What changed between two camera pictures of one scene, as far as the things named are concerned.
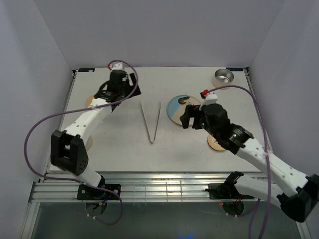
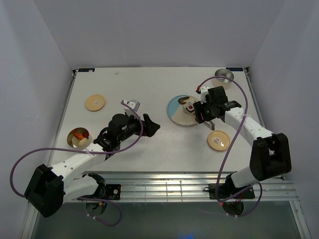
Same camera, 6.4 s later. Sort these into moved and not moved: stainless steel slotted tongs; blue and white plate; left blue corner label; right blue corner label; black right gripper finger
Moved: stainless steel slotted tongs; black right gripper finger
Not moved: blue and white plate; right blue corner label; left blue corner label
